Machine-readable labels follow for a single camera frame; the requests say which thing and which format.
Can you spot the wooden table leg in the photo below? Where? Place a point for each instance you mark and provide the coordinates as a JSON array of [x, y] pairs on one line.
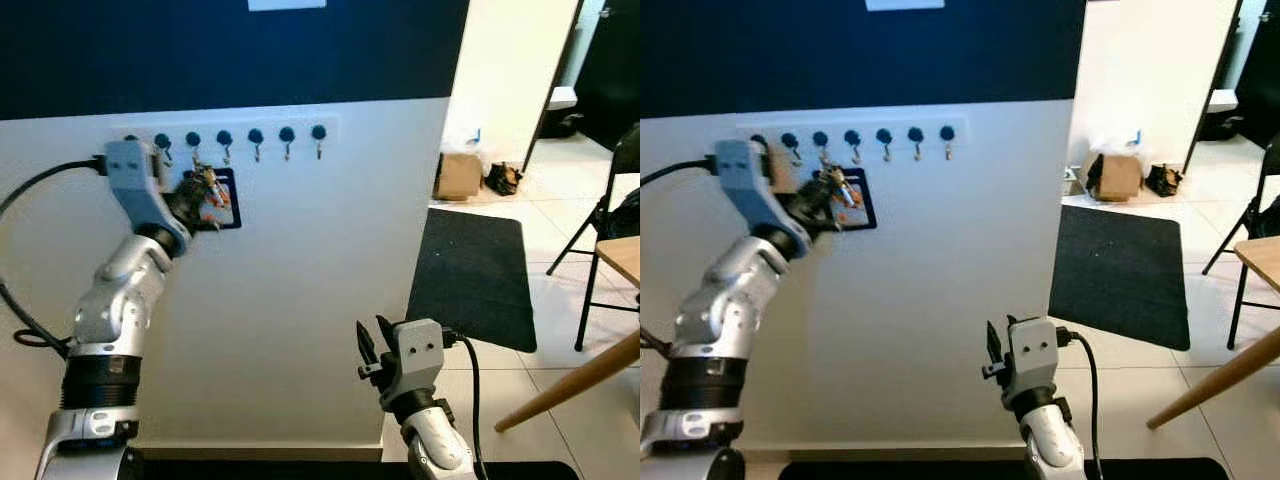
[[570, 382], [1215, 378]]

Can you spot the large black floor mat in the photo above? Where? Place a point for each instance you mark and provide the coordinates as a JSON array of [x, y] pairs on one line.
[[1120, 280], [470, 280]]

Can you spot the small black bag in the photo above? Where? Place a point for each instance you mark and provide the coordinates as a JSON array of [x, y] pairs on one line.
[[1164, 181], [503, 180]]

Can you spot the brown cardboard box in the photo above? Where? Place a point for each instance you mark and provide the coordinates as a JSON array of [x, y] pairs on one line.
[[458, 178], [1115, 178]]

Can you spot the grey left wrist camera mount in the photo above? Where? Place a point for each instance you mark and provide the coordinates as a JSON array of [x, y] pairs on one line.
[[745, 185], [135, 185]]

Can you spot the white partition board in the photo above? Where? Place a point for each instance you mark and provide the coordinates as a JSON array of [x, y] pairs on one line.
[[930, 330], [300, 300]]

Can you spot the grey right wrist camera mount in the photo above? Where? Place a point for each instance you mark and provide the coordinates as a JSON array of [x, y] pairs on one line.
[[415, 355], [1035, 350]]

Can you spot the white hook rail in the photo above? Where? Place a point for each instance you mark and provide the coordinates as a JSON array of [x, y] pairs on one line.
[[272, 146], [900, 148]]

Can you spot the black folding chair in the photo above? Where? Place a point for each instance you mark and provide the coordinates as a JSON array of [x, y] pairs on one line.
[[1240, 270], [590, 260]]

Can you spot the white paper label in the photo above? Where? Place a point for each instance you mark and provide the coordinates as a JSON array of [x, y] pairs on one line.
[[287, 4], [905, 4]]

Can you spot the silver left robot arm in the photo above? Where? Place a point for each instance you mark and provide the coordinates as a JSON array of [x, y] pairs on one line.
[[120, 300], [730, 300]]

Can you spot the white box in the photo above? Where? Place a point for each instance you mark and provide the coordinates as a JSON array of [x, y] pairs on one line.
[[1222, 100], [562, 98]]

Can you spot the clear plastic bag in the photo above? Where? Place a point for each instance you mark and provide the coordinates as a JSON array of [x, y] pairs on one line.
[[1120, 144], [465, 142]]

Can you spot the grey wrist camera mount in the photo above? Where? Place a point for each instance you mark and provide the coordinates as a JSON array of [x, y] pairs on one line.
[[415, 355], [745, 185], [1035, 350], [135, 185]]

